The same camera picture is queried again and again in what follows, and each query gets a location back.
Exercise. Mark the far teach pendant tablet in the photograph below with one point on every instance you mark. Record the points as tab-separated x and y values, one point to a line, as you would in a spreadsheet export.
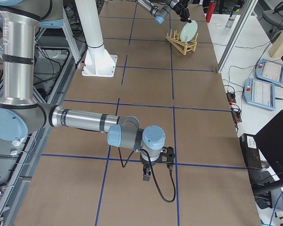
270	71

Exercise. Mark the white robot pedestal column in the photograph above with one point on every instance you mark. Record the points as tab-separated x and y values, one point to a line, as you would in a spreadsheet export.
98	61

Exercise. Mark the wooden dish rack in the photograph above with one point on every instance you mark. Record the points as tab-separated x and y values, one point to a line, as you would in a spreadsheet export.
182	46

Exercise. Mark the clear water bottle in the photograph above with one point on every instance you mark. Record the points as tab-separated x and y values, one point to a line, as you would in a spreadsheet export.
230	21

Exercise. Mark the orange black usb hub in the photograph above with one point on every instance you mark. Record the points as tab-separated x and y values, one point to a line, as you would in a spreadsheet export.
231	97

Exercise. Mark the aluminium frame post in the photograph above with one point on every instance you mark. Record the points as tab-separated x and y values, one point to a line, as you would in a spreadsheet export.
249	7

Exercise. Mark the black box device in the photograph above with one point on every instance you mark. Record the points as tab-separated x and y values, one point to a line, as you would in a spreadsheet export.
250	152

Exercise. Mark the red cylinder bottle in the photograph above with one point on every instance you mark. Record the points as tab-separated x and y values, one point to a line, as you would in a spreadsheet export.
210	11

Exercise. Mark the aluminium frame structure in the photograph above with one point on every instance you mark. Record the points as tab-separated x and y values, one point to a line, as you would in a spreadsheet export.
23	113

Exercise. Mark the light green plate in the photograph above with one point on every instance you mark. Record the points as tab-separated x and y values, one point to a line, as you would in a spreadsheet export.
188	31

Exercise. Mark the clear plastic lid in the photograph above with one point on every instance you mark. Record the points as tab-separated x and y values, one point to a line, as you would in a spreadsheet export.
218	25

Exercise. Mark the black laptop on stand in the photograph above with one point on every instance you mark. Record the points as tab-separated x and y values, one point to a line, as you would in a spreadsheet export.
269	140

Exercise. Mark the near teach pendant tablet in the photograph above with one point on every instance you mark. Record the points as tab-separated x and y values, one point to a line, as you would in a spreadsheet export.
260	93

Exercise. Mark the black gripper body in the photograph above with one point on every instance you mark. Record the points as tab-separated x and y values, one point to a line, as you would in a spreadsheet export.
146	163
179	8

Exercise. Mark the teach pendant tablet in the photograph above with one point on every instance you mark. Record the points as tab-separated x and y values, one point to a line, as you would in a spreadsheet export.
270	71
260	93

